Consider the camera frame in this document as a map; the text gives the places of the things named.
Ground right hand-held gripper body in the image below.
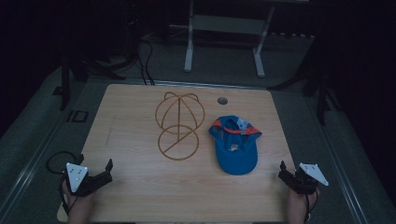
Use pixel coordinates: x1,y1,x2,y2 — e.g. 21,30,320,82
277,161,330,196

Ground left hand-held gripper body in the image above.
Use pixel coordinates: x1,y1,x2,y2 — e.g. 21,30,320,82
65,161,114,198

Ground blue baseball cap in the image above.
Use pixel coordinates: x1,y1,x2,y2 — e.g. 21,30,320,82
207,115,263,176

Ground gold wire cap stand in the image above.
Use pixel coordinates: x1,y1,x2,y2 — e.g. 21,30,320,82
154,91,206,161

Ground person's left hand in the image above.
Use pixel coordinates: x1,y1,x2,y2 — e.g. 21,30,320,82
61,179,95,224

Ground person's right hand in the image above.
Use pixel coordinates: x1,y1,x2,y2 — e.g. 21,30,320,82
287,187,321,224

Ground dark tripod stand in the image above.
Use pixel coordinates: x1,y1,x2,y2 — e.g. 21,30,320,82
266,55,343,127
51,36,139,112

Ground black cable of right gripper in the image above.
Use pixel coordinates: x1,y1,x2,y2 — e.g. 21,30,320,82
304,188,319,222

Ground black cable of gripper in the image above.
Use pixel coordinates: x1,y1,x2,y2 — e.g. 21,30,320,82
45,150,80,217
304,188,319,222

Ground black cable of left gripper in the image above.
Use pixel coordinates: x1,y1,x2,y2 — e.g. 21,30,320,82
45,150,80,217

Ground black floor cables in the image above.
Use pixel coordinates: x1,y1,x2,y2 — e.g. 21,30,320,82
135,36,157,87

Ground white metal frame stand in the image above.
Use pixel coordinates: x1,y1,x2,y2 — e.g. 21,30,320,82
169,0,276,79

